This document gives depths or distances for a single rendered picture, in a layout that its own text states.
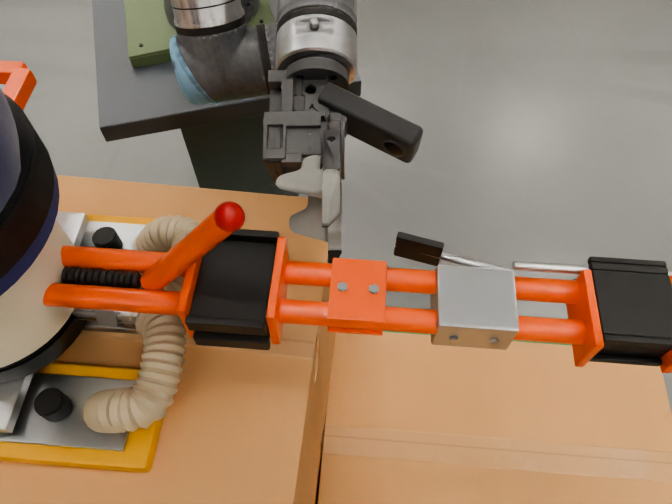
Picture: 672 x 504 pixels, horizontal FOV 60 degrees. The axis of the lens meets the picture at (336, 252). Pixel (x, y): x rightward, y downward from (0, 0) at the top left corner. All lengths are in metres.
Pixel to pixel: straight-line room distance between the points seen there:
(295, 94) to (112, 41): 0.76
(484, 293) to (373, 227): 1.35
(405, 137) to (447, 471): 0.61
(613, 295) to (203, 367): 0.41
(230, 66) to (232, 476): 0.49
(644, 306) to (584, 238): 1.43
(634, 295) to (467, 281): 0.14
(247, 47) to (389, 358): 0.59
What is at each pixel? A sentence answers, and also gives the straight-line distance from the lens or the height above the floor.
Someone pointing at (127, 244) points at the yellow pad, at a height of 0.97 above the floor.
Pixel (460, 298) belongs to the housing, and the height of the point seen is 1.09.
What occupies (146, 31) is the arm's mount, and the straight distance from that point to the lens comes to 1.31.
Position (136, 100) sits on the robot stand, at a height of 0.75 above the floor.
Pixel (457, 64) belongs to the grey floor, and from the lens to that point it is 2.41.
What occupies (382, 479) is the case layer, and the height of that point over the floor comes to 0.54.
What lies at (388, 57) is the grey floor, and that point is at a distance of 2.40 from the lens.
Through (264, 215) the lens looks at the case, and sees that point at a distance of 0.74.
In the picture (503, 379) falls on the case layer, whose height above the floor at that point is 0.54.
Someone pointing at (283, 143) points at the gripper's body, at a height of 1.11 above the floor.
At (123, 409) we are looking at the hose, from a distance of 0.58.
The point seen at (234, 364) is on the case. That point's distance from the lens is 0.65.
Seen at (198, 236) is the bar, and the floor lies 1.17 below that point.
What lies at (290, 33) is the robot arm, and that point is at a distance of 0.66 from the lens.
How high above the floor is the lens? 1.55
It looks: 59 degrees down
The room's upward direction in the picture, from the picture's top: straight up
